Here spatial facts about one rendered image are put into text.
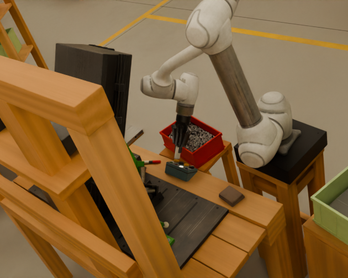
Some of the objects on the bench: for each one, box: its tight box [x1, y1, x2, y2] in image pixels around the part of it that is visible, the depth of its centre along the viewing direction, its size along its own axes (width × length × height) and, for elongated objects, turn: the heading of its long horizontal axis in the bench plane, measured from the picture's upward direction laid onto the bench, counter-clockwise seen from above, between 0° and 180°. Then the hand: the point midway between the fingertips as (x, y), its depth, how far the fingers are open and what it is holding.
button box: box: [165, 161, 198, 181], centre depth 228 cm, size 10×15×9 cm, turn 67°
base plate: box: [28, 172, 229, 270], centre depth 226 cm, size 42×110×2 cm, turn 67°
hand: (178, 152), depth 230 cm, fingers closed
